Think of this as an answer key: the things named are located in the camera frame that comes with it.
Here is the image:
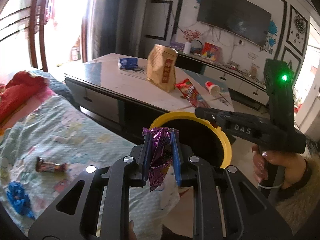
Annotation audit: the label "red snack wrapper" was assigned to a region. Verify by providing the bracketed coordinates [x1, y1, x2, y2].
[175, 79, 210, 108]

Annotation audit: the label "blue tissue pack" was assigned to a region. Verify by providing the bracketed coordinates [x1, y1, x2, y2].
[118, 57, 138, 70]

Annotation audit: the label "brown chocolate bar wrapper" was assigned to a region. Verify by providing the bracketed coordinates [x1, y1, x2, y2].
[35, 157, 68, 173]

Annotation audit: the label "white tv cabinet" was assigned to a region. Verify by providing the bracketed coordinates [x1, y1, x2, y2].
[176, 51, 268, 106]

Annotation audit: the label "white vase red flowers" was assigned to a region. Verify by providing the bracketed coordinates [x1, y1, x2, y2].
[182, 29, 203, 54]

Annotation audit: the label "dark blue cushion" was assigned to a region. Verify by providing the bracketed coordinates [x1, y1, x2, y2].
[31, 70, 77, 107]

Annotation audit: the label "grey curtain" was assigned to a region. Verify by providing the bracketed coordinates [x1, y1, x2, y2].
[86, 0, 126, 61]

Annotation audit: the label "light blue cartoon bedsheet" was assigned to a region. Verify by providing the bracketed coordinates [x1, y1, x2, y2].
[1, 95, 133, 233]

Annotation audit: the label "red picture frame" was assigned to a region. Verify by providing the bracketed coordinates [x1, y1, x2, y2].
[201, 42, 222, 62]

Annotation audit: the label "yellow rimmed trash bin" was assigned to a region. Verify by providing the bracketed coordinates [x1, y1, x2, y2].
[150, 111, 232, 168]

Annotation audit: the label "blue plastic wrapper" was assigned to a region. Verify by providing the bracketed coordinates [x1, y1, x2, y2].
[7, 181, 35, 220]

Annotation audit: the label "white coffee table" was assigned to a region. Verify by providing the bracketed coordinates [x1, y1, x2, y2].
[63, 52, 235, 131]

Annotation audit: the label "person's left hand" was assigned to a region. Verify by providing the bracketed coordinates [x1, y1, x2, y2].
[129, 220, 137, 240]

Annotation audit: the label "fur sleeved right forearm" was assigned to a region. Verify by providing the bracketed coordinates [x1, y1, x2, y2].
[276, 157, 319, 234]

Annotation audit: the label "purple foil wrapper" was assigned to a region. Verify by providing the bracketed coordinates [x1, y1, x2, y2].
[142, 127, 179, 191]

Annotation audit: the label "brown window frame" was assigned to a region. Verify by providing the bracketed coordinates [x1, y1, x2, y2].
[0, 0, 89, 73]

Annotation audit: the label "red white paper cup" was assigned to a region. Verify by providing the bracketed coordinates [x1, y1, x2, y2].
[205, 81, 221, 97]

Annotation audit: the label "black wall television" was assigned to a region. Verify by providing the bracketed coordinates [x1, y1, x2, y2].
[197, 0, 271, 47]

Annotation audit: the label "brown paper bag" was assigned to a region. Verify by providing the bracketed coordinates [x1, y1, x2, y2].
[146, 44, 177, 93]

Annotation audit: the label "red floral quilt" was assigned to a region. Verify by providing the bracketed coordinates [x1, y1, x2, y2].
[1, 70, 49, 123]

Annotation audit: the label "person's right hand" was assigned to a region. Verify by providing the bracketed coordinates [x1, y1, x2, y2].
[252, 144, 306, 189]

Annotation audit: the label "grey standing air conditioner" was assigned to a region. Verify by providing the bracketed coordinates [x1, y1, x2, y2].
[114, 0, 153, 58]

